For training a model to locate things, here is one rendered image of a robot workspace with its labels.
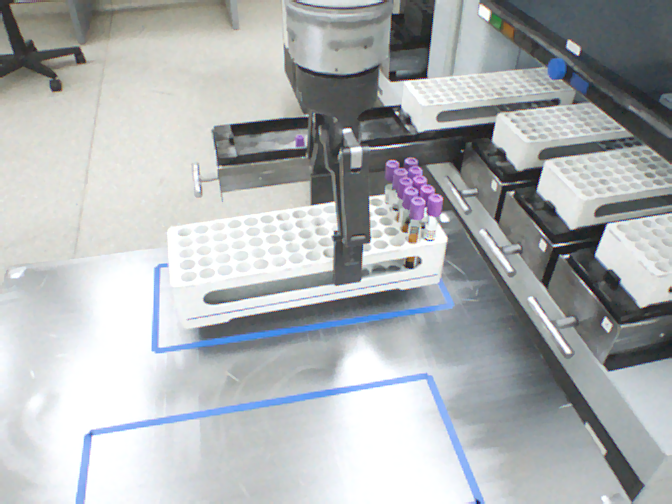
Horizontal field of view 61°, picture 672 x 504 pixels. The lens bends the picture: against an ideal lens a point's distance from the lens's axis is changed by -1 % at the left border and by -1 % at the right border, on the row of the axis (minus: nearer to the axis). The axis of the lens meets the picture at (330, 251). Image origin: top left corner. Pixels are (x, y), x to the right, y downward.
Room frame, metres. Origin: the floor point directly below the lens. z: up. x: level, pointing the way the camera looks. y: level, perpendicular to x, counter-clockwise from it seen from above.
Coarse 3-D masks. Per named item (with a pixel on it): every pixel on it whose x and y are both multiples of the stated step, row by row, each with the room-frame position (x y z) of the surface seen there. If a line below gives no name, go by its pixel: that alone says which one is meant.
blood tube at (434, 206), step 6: (432, 198) 0.48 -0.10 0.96; (438, 198) 0.48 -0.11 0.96; (432, 204) 0.47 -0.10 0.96; (438, 204) 0.47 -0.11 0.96; (426, 210) 0.48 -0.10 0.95; (432, 210) 0.47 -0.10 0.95; (438, 210) 0.47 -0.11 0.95; (426, 216) 0.48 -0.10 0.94; (432, 216) 0.47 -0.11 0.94; (438, 216) 0.48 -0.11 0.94; (426, 222) 0.48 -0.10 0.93; (432, 222) 0.48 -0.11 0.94; (426, 228) 0.48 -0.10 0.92; (432, 228) 0.48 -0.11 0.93; (426, 234) 0.48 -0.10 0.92; (432, 234) 0.48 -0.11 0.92; (426, 240) 0.48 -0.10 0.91; (432, 240) 0.48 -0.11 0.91; (420, 258) 0.48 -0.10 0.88
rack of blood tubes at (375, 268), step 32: (192, 224) 0.51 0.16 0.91; (224, 224) 0.51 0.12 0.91; (256, 224) 0.51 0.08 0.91; (288, 224) 0.51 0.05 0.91; (320, 224) 0.52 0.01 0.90; (384, 224) 0.52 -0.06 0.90; (192, 256) 0.45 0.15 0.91; (224, 256) 0.46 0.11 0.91; (256, 256) 0.46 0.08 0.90; (288, 256) 0.45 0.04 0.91; (320, 256) 0.45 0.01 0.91; (384, 256) 0.46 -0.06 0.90; (192, 288) 0.41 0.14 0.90; (224, 288) 0.42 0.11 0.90; (256, 288) 0.46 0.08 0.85; (288, 288) 0.46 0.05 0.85; (320, 288) 0.44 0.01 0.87; (352, 288) 0.45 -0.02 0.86; (384, 288) 0.46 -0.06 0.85; (192, 320) 0.41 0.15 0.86; (224, 320) 0.42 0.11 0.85
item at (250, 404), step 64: (128, 256) 0.55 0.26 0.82; (448, 256) 0.55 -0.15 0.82; (0, 320) 0.44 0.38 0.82; (64, 320) 0.44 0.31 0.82; (128, 320) 0.44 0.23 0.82; (256, 320) 0.44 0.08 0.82; (320, 320) 0.44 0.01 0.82; (384, 320) 0.44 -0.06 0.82; (448, 320) 0.44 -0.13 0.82; (512, 320) 0.44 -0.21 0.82; (0, 384) 0.35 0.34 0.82; (64, 384) 0.35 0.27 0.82; (128, 384) 0.35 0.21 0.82; (192, 384) 0.35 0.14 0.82; (256, 384) 0.35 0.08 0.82; (320, 384) 0.35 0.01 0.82; (384, 384) 0.35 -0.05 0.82; (448, 384) 0.35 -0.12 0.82; (512, 384) 0.35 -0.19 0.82; (0, 448) 0.28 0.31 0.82; (64, 448) 0.28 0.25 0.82; (128, 448) 0.28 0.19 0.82; (192, 448) 0.28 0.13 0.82; (256, 448) 0.28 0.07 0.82; (320, 448) 0.28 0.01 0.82; (384, 448) 0.28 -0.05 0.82; (448, 448) 0.28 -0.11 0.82; (512, 448) 0.28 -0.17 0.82; (576, 448) 0.28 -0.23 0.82
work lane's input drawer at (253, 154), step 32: (224, 128) 0.90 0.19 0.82; (256, 128) 0.92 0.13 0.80; (288, 128) 0.92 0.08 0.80; (384, 128) 0.92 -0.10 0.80; (448, 128) 0.90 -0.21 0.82; (480, 128) 0.90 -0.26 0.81; (224, 160) 0.80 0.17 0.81; (256, 160) 0.81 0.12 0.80; (288, 160) 0.81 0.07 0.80; (384, 160) 0.85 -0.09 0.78; (448, 160) 0.88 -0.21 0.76
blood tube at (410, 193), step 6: (408, 192) 0.49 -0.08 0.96; (414, 192) 0.49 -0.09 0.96; (408, 198) 0.49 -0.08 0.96; (408, 204) 0.49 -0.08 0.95; (408, 210) 0.49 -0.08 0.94; (408, 216) 0.49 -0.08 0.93; (402, 222) 0.49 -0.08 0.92; (408, 222) 0.49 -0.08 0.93; (402, 228) 0.49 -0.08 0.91; (408, 228) 0.49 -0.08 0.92
